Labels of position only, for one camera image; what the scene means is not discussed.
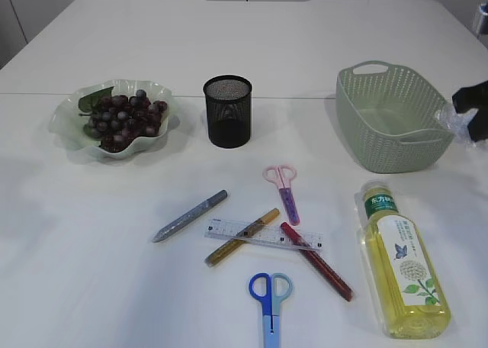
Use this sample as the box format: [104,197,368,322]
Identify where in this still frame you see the red glitter pen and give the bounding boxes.
[280,222,353,301]

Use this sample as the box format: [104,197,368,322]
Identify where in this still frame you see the clear plastic sheet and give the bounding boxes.
[435,101,487,152]

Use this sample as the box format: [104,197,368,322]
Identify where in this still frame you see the clear plastic ruler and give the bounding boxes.
[205,218,324,253]

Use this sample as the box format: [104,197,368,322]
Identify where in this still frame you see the gold glitter pen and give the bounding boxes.
[204,208,280,267]

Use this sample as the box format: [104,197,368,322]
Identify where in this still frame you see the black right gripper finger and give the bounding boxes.
[451,81,488,114]
[467,109,488,142]

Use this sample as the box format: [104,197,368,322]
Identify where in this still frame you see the purple artificial grape bunch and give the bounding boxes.
[79,87,169,153]

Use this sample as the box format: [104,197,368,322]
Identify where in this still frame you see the silver glitter pen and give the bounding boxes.
[152,190,228,243]

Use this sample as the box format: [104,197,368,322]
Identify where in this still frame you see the yellow tea bottle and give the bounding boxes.
[355,181,451,340]

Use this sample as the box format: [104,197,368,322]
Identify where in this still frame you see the pale green wavy plate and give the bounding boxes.
[48,79,178,160]

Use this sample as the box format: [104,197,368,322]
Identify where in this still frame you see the green plastic woven basket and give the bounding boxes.
[335,61,454,174]

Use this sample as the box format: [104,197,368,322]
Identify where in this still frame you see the black mesh pen holder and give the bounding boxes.
[203,75,252,149]

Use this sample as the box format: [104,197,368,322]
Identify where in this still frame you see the pink purple scissors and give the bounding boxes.
[262,164,300,226]

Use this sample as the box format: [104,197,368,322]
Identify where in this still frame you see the blue scissors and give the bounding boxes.
[248,272,294,348]

